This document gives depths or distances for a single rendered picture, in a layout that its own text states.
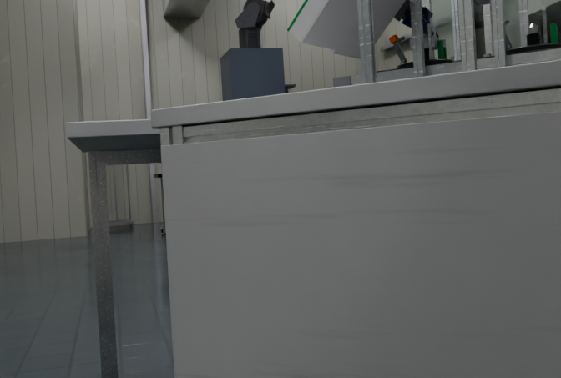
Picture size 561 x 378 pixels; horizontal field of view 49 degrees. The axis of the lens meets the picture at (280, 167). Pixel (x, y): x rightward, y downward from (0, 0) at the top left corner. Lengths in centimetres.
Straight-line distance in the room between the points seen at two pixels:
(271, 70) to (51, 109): 713
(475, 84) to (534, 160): 12
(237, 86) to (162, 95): 850
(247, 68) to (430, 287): 91
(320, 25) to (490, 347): 67
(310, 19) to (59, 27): 768
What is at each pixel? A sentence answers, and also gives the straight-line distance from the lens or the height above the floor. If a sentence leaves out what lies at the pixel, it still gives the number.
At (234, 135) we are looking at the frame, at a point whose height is 81.
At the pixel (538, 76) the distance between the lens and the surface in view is 81.
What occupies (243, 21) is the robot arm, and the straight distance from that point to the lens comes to 165.
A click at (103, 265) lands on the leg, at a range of 187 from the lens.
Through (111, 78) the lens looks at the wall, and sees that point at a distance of 1007.
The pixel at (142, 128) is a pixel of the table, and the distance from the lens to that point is 121.
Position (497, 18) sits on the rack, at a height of 103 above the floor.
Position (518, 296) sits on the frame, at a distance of 83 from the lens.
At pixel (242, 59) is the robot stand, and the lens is 160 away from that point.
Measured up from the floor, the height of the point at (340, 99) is 84.
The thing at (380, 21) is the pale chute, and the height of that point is 106.
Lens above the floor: 75
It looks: level
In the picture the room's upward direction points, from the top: 3 degrees counter-clockwise
